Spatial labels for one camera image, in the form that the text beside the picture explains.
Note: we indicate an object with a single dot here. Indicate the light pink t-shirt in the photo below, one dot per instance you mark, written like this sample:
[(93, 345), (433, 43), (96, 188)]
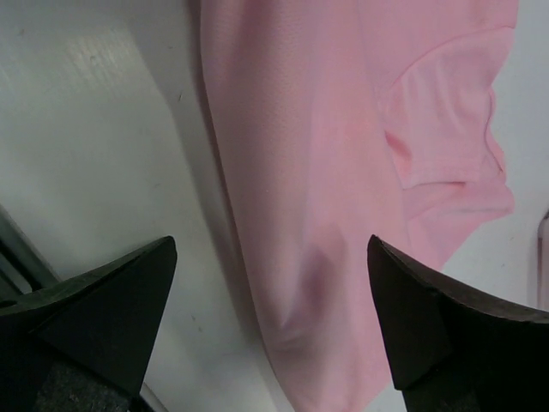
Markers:
[(336, 121)]

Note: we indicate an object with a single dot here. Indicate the aluminium frame rails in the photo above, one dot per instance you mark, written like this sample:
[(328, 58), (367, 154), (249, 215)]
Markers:
[(23, 270)]

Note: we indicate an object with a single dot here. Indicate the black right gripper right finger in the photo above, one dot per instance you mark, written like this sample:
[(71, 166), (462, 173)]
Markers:
[(452, 347)]

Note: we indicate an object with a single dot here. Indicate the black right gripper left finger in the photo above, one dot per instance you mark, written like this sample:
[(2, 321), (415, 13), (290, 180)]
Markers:
[(84, 344)]

